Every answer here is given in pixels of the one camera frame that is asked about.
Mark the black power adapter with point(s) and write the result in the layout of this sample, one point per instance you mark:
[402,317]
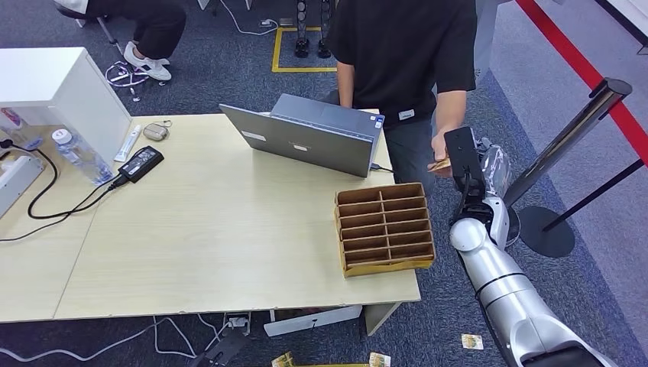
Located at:
[141,163]

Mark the grey earbuds case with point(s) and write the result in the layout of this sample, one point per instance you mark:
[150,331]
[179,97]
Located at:
[155,132]

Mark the black stanchion post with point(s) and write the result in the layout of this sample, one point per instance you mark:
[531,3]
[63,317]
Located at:
[546,233]

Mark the person's left hand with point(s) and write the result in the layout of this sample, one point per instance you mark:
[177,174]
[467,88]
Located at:
[439,149]

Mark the patterned card on floor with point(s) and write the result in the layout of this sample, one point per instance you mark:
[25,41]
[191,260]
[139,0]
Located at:
[379,360]
[282,360]
[472,342]

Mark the white power strip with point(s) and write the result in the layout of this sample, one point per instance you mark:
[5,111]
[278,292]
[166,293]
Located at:
[237,321]

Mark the chrome chair base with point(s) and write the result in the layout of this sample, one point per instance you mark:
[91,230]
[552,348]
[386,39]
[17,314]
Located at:
[124,76]

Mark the white box device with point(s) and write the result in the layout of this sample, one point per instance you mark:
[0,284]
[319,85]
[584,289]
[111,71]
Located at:
[17,177]

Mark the white cabinet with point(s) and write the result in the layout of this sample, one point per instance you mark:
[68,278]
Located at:
[55,76]

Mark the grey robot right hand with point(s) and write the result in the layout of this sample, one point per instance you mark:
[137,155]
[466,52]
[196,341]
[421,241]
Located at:
[496,169]

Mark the grey laptop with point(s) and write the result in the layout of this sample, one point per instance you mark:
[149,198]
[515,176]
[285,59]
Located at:
[303,139]

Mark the red barrier belt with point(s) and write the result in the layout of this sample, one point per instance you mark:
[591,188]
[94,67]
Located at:
[572,55]

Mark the standing person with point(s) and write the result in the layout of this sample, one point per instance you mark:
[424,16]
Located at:
[405,50]

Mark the person's right forearm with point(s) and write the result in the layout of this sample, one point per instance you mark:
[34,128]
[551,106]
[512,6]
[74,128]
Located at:
[346,86]

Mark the clear plastic water bottle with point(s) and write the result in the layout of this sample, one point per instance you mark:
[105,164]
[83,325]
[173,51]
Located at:
[81,157]

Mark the white desk panel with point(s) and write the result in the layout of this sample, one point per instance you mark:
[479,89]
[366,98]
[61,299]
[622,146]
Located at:
[486,35]

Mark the seated person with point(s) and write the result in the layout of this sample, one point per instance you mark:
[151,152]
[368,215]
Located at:
[152,25]

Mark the tan patterned card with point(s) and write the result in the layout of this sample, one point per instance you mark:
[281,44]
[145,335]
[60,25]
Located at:
[441,165]

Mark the beige table leg panel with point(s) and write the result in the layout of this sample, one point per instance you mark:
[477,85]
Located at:
[379,316]

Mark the brown cardboard card organizer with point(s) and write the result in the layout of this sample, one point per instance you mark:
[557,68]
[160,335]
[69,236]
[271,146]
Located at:
[384,228]

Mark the chrome stanchion post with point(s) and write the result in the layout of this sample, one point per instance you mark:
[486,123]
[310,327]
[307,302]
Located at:
[567,137]

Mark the white board under table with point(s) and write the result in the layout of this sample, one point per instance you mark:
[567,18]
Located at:
[314,320]

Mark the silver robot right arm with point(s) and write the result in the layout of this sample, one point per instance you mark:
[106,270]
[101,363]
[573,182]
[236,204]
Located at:
[506,299]

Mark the white tube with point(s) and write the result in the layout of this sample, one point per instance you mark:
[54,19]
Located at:
[127,144]

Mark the person's left forearm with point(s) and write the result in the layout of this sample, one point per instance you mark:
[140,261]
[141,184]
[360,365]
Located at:
[450,111]

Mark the yellow floor tape square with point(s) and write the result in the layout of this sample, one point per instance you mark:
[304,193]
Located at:
[276,50]

